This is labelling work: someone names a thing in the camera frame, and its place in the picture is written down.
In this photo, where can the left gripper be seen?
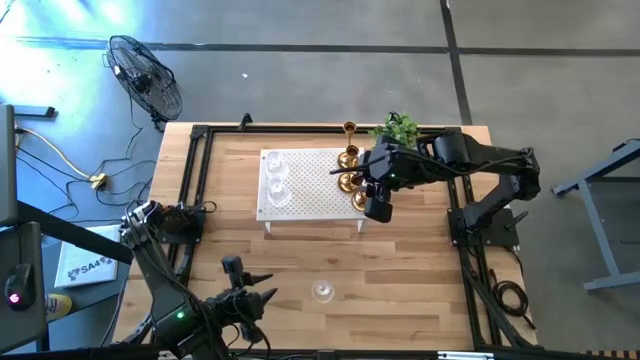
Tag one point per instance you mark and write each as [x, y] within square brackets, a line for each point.
[240, 306]

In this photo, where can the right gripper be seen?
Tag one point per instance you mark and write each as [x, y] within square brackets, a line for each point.
[378, 162]

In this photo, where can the gold candlestick holder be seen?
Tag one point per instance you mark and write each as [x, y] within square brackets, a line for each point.
[350, 128]
[346, 184]
[358, 201]

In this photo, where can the clear glass candle holder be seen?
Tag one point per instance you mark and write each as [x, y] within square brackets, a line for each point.
[322, 291]
[273, 162]
[278, 194]

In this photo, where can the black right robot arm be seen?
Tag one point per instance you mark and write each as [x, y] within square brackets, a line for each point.
[475, 155]

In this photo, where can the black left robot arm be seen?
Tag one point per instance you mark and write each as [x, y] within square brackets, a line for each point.
[160, 280]

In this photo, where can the white perforated shelf riser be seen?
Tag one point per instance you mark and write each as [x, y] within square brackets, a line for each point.
[310, 185]

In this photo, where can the green artificial plant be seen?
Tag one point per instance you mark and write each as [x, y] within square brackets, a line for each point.
[400, 127]

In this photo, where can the white cardboard box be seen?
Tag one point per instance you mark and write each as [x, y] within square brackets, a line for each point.
[85, 250]

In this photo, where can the black diagonal beam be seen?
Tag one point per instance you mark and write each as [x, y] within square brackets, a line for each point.
[75, 232]

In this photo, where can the yellow power strip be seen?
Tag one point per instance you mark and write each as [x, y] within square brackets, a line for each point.
[99, 181]

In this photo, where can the yellow object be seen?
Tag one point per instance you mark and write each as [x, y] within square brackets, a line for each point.
[59, 306]

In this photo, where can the black desk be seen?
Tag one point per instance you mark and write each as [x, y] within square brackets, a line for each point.
[32, 330]

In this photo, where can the black floor fan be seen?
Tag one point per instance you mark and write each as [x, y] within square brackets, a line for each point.
[145, 80]

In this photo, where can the black computer mouse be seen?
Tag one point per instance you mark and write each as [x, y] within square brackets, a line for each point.
[20, 287]

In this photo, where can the grey metal stand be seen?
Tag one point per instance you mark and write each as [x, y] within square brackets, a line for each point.
[600, 235]

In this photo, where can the grey monitor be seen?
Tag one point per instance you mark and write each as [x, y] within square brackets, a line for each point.
[6, 165]

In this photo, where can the black stand foot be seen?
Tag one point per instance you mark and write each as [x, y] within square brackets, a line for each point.
[35, 111]

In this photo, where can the black aluminium table frame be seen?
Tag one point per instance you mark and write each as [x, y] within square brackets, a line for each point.
[198, 131]

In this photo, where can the silver frame bracket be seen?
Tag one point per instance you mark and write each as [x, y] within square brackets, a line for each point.
[465, 356]

